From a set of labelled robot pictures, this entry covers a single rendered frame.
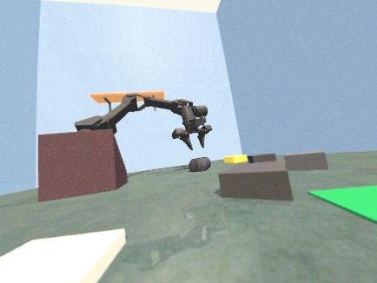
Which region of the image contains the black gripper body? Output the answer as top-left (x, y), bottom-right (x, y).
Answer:
top-left (172, 115), bottom-right (212, 139)

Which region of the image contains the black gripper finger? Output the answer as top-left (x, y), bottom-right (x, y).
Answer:
top-left (197, 131), bottom-right (208, 148)
top-left (179, 133), bottom-right (193, 150)

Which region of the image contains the yellow rectangular block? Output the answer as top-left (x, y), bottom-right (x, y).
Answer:
top-left (224, 155), bottom-right (248, 163)

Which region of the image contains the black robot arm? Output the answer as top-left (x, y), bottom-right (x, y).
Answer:
top-left (74, 93), bottom-right (208, 134)

